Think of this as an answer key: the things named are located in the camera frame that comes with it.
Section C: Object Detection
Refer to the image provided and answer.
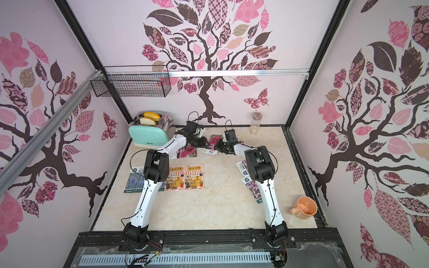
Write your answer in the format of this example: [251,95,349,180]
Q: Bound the pink flower packet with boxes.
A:
[202,135,223,156]
[178,146,197,158]

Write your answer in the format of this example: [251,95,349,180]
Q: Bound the purple flower packet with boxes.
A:
[242,177,263,204]
[236,160,250,178]

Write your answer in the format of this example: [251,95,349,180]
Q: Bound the sunflower shop packet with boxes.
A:
[184,164,204,190]
[165,165,186,191]

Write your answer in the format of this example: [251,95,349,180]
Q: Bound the lavender packet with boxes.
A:
[124,167,145,193]
[158,181,166,192]

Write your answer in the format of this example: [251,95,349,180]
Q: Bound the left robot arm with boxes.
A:
[123,121,209,250]

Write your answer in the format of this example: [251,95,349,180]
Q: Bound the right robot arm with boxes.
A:
[214,129,288,246]

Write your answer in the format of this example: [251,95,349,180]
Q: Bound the clear glass jar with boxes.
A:
[249,112,263,134]

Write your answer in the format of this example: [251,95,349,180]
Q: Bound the yellow toast slice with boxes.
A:
[144,112,162,122]

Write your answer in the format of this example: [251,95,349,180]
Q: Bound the pale toast slice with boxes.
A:
[139,117,157,126]

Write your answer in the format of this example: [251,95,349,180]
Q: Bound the mint green toaster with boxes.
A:
[128,111,176,148]

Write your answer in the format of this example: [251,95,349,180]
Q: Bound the orange cup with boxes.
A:
[289,196,318,220]

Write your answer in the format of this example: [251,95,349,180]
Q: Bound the white vented strip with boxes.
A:
[75,252,271,268]

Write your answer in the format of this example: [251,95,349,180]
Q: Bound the aluminium rail back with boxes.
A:
[107,69,309,77]

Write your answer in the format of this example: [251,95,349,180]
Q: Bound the aluminium rail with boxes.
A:
[1,70,102,194]
[107,69,309,77]

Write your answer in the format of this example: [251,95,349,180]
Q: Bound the black wire basket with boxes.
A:
[90,64,173,98]

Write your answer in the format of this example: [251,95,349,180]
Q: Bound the black base frame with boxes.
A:
[65,228,353,268]

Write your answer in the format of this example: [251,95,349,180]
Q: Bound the aluminium rail left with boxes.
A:
[1,70,102,194]

